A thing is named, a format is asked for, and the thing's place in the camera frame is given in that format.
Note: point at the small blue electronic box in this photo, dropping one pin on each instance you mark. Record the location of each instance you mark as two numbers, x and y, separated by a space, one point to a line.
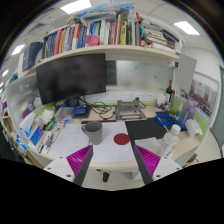
80 111

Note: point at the black computer monitor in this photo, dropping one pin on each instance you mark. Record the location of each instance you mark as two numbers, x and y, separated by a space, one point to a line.
70 78

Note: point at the white paper with handwriting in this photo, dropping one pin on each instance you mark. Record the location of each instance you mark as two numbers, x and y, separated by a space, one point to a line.
68 140

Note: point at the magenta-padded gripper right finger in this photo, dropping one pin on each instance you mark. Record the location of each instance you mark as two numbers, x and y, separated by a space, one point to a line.
165 166

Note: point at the purple water bottle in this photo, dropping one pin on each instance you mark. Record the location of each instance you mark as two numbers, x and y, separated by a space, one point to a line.
186 113

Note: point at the group photo wall poster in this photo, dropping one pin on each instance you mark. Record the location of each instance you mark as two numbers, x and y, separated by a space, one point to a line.
203 96

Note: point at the wall shelf with books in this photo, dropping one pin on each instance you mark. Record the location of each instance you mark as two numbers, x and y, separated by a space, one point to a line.
110 50

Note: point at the blank white paper sheet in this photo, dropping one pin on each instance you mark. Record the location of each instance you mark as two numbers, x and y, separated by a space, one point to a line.
108 151

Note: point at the blue printed box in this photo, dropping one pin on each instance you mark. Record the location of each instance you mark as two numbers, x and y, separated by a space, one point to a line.
33 135

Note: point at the purple hanging banner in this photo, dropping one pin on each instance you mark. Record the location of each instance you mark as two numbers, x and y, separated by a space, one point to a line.
185 71

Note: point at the grey metal laptop stand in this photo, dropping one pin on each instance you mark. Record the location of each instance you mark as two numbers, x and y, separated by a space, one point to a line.
130 111

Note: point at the clear plastic drink bottle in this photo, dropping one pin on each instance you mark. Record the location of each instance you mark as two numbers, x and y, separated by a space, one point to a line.
168 141

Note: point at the flat round red coaster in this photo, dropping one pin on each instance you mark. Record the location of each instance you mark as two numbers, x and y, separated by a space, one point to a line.
121 139

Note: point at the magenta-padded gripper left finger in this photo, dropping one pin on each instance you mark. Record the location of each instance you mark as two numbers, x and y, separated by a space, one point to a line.
58 166

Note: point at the white wall sockets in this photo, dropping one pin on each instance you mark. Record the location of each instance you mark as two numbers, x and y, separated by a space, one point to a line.
138 97

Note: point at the white jug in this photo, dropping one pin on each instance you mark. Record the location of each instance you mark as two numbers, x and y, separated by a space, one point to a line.
193 129

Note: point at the grey mug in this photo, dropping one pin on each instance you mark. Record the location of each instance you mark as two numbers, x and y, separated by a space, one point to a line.
95 133

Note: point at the clear plastic container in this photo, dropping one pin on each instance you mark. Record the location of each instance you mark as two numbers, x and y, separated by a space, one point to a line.
64 113

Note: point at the white tissue pack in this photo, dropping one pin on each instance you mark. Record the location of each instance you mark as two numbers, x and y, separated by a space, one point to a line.
47 116

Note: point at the dark wine bottle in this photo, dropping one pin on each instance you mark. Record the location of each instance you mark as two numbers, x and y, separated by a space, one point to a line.
169 90

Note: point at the small white paper sheet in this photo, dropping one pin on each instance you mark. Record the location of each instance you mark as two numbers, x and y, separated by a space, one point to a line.
146 145

